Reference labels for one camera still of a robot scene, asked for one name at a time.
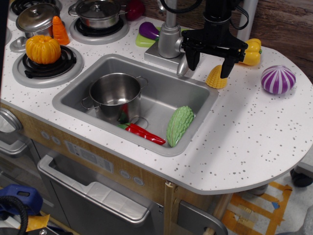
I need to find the rear left stove burner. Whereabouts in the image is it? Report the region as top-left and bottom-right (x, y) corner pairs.
(10, 0), (62, 16)

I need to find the purple white toy onion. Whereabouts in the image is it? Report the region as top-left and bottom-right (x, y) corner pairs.
(261, 65), (296, 94)

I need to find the grey toy sink basin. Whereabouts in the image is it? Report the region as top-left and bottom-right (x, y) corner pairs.
(53, 54), (218, 156)

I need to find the steel pot with lid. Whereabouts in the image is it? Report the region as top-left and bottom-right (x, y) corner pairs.
(68, 0), (127, 29)

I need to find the silver toy faucet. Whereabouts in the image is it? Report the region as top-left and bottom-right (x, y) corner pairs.
(144, 10), (189, 77)

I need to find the orange toy carrot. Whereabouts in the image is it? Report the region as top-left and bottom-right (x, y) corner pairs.
(52, 16), (70, 45)

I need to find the steel pot in sink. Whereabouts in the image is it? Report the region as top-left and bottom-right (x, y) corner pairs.
(81, 73), (149, 125)

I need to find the orange toy pumpkin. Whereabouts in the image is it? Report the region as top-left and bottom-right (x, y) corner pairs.
(25, 35), (61, 65)

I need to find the yellow toy bell pepper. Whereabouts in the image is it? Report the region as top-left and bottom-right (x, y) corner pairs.
(240, 38), (262, 66)

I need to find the rear right stove burner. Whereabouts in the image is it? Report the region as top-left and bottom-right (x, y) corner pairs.
(69, 17), (129, 45)

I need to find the small steel lidded pot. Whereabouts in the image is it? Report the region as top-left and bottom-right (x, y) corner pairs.
(16, 3), (60, 38)

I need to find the green toy bitter gourd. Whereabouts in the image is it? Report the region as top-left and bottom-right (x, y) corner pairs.
(166, 106), (194, 147)

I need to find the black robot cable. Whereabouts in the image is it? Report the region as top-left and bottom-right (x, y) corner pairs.
(229, 4), (249, 31)

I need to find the grey stove knob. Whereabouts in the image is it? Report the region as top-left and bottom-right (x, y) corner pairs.
(9, 36), (28, 53)

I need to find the black caster wheel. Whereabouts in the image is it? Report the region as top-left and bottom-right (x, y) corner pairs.
(290, 170), (313, 188)

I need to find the front left stove burner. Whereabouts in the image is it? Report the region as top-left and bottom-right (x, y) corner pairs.
(12, 46), (84, 89)

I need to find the red toy chili pepper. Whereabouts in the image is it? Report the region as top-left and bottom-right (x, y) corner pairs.
(118, 123), (166, 145)

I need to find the yellow toy corn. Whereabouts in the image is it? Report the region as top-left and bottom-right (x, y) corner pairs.
(205, 65), (227, 89)

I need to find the grey toy dishwasher door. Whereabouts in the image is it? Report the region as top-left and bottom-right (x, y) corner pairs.
(37, 155), (163, 235)

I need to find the stove burner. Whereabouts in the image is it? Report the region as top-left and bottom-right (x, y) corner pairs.
(12, 46), (84, 89)
(10, 0), (62, 16)
(69, 17), (129, 45)

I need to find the grey toy oven door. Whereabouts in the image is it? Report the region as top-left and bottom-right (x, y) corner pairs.
(0, 107), (41, 188)

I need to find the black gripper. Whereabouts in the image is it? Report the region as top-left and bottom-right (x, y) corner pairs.
(182, 29), (247, 79)

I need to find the purple toy eggplant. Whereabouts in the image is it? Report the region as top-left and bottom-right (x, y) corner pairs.
(139, 22), (160, 41)

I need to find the white vertical post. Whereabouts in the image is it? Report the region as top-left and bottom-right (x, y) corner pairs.
(236, 0), (259, 42)

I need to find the dark red toy vegetable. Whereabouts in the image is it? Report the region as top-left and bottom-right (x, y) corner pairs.
(126, 0), (145, 21)

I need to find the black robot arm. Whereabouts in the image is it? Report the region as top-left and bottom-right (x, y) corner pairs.
(181, 0), (248, 78)

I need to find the black hose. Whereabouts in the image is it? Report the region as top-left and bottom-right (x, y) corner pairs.
(0, 195), (29, 235)

